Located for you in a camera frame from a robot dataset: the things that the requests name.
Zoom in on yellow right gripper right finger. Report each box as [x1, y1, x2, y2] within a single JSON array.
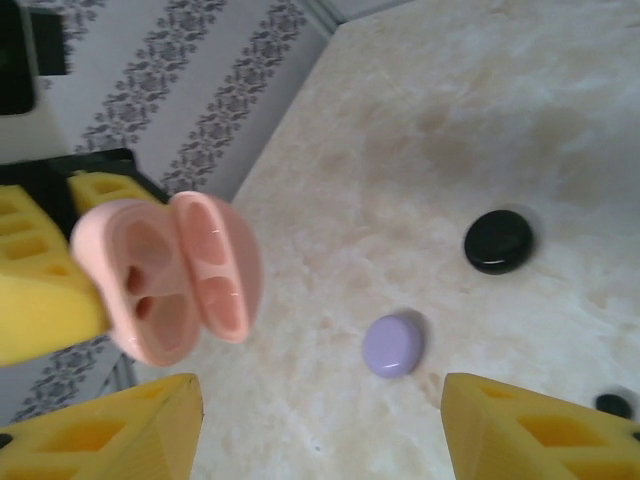
[[441, 372, 640, 480]]

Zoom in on purple earbud charging case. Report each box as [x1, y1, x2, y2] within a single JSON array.
[[362, 313, 425, 379]]

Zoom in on black earbud charging case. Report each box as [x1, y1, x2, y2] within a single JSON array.
[[463, 209, 534, 275]]

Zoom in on pink earbud charging case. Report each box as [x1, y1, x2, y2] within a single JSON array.
[[69, 191, 264, 369]]

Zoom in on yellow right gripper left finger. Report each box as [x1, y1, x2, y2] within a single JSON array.
[[0, 372, 205, 480]]

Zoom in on aluminium corner post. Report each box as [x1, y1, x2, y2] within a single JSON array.
[[305, 0, 346, 26]]

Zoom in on black wireless earbud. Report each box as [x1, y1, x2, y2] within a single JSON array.
[[594, 393, 632, 420]]

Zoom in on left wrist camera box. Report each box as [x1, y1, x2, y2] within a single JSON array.
[[0, 0, 67, 117]]

